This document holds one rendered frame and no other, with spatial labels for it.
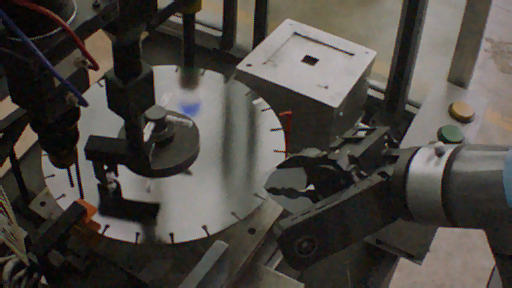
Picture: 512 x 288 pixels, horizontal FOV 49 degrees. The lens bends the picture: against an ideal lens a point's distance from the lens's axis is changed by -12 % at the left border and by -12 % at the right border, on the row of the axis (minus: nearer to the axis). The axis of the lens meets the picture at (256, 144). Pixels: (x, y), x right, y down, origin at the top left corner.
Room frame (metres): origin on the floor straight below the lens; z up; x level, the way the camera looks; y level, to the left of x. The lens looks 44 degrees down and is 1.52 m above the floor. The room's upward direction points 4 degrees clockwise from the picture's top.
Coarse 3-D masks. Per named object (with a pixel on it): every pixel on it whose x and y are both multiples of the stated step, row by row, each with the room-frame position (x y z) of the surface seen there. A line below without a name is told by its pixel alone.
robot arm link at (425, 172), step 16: (416, 160) 0.37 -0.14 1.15; (432, 160) 0.36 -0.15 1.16; (416, 176) 0.36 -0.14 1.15; (432, 176) 0.35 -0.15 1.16; (416, 192) 0.35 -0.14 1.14; (432, 192) 0.34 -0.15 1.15; (416, 208) 0.34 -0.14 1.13; (432, 208) 0.33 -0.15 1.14; (432, 224) 0.33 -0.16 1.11; (448, 224) 0.32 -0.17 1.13
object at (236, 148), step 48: (96, 96) 0.66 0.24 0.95; (192, 96) 0.67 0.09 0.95; (240, 96) 0.68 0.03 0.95; (240, 144) 0.58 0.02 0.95; (96, 192) 0.48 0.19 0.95; (144, 192) 0.49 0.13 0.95; (192, 192) 0.50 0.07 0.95; (240, 192) 0.50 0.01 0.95; (144, 240) 0.42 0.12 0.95; (192, 240) 0.43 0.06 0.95
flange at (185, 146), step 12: (192, 120) 0.61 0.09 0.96; (120, 132) 0.58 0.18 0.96; (168, 132) 0.57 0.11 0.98; (180, 132) 0.59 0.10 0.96; (192, 132) 0.59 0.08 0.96; (156, 144) 0.56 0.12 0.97; (168, 144) 0.56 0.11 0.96; (180, 144) 0.57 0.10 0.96; (192, 144) 0.57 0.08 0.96; (156, 156) 0.54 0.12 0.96; (168, 156) 0.54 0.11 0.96; (180, 156) 0.55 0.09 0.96; (192, 156) 0.55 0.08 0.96; (144, 168) 0.52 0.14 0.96; (156, 168) 0.52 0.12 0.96; (168, 168) 0.53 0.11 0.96
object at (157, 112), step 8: (168, 96) 0.61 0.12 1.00; (160, 104) 0.60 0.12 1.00; (144, 112) 0.58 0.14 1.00; (152, 112) 0.58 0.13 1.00; (160, 112) 0.58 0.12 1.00; (144, 120) 0.57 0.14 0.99; (152, 120) 0.56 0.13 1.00; (160, 120) 0.57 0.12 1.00; (168, 120) 0.57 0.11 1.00; (176, 120) 0.57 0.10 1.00; (184, 120) 0.57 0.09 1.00; (152, 128) 0.55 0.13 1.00; (160, 128) 0.57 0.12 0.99; (144, 136) 0.54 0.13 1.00
